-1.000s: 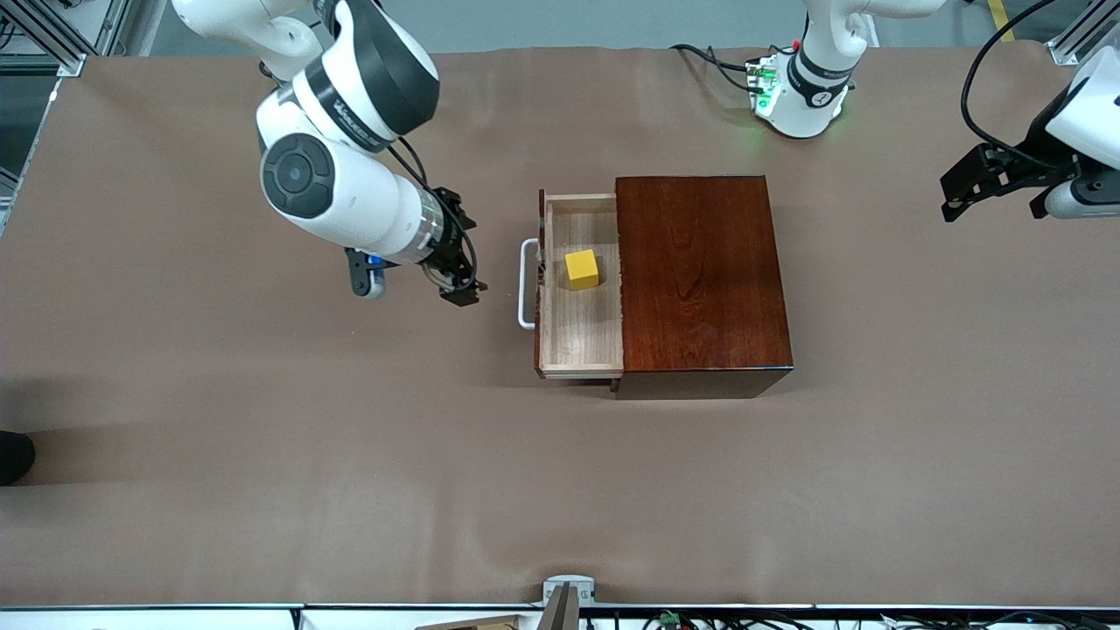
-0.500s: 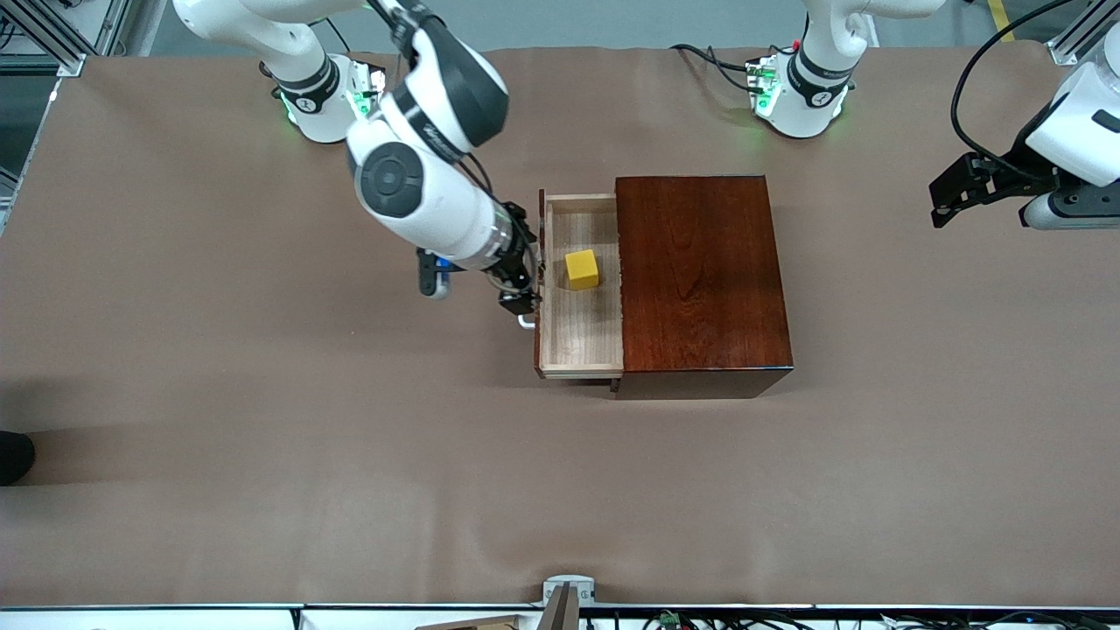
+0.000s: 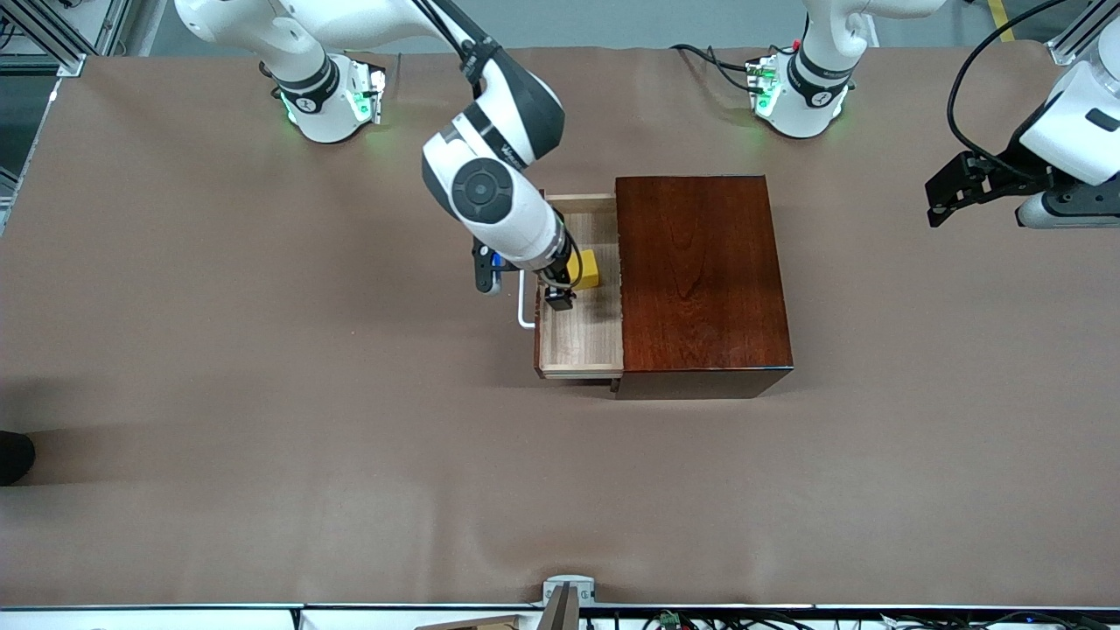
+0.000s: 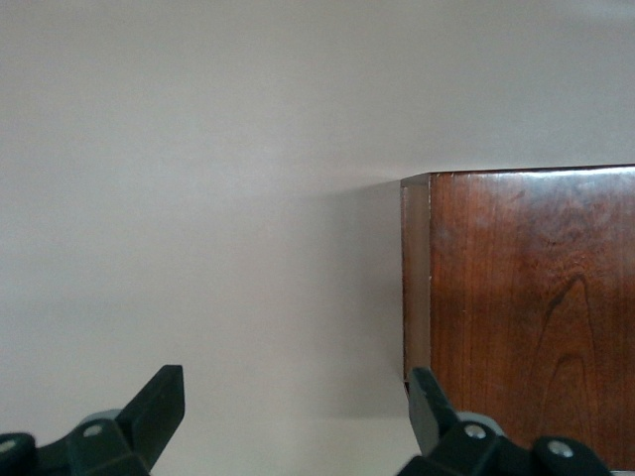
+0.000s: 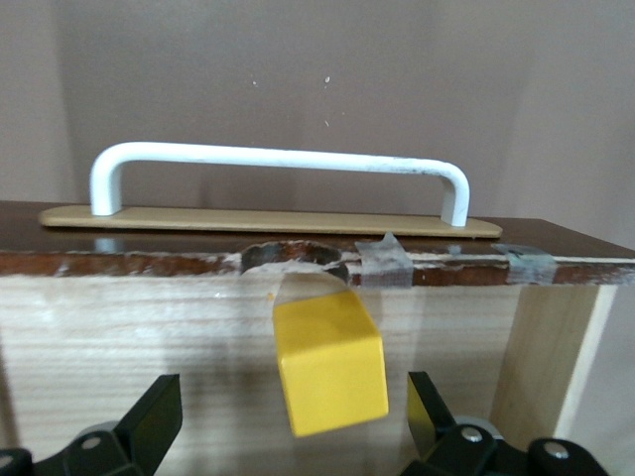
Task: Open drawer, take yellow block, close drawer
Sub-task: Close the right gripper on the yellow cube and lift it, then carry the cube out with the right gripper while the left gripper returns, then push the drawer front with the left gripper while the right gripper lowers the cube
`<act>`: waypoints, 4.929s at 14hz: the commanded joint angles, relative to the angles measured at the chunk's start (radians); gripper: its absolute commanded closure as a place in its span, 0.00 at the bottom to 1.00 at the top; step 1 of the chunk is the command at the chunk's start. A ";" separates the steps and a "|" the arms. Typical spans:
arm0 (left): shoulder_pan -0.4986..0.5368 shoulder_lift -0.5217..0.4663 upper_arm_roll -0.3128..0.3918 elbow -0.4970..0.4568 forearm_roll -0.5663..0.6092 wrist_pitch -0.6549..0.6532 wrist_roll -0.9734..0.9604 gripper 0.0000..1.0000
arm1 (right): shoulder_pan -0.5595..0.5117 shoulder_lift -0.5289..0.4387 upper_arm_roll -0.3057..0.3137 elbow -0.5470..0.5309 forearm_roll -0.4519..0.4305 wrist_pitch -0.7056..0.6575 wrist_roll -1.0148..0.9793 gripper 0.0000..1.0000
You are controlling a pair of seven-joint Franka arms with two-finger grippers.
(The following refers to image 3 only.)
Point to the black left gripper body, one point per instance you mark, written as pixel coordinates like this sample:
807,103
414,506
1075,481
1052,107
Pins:
1006,169

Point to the yellow block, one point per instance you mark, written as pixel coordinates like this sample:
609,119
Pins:
588,267

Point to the light wood drawer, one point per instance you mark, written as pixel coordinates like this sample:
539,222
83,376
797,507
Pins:
591,337

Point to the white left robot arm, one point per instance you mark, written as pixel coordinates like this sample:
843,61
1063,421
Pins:
809,96

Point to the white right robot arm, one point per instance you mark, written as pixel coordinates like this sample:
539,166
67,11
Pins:
490,192

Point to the dark brown wooden cabinet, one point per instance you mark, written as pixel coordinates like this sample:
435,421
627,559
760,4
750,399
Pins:
700,280

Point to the brown table mat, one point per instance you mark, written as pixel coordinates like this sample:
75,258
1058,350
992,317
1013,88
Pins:
262,394

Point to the brown wooden board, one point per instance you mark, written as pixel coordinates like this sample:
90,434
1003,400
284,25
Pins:
481,624

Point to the black shoe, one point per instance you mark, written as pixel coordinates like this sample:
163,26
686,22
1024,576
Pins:
13,457

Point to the aluminium frame profile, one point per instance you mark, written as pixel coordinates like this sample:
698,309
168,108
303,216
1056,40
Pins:
61,48
1060,52

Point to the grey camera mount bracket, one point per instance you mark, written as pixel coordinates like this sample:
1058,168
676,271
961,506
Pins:
569,588

